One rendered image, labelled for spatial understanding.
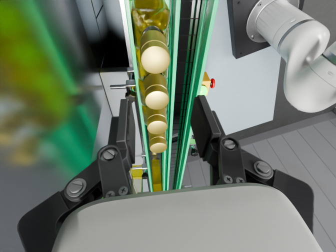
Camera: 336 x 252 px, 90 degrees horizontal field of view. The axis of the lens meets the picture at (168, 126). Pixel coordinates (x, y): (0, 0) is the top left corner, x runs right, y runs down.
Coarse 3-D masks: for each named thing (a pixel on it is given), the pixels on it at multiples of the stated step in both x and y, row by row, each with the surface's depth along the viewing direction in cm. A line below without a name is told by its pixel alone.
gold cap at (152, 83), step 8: (144, 80) 25; (152, 80) 24; (160, 80) 24; (144, 88) 24; (152, 88) 22; (160, 88) 23; (144, 96) 23; (152, 96) 23; (160, 96) 23; (168, 96) 23; (152, 104) 24; (160, 104) 24
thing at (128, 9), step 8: (128, 0) 30; (128, 8) 31; (128, 16) 32; (128, 24) 33; (128, 32) 34; (136, 64) 40; (136, 72) 41; (136, 80) 43; (136, 88) 45; (144, 128) 57; (144, 136) 60; (144, 144) 64
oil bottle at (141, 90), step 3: (138, 78) 33; (138, 81) 32; (141, 81) 32; (138, 84) 32; (141, 84) 31; (138, 87) 32; (141, 87) 31; (141, 90) 31; (141, 93) 31; (141, 96) 32; (141, 99) 33; (144, 99) 32; (141, 102) 33; (144, 102) 32; (144, 105) 33
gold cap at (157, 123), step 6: (150, 108) 28; (162, 108) 29; (150, 114) 28; (156, 114) 27; (162, 114) 28; (150, 120) 27; (156, 120) 26; (162, 120) 27; (150, 126) 27; (156, 126) 27; (162, 126) 27; (150, 132) 28; (156, 132) 28; (162, 132) 29
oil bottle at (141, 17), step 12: (132, 0) 26; (144, 0) 26; (156, 0) 26; (132, 12) 23; (144, 12) 22; (156, 12) 22; (168, 12) 23; (132, 24) 23; (144, 24) 22; (156, 24) 23; (168, 24) 23; (168, 36) 25
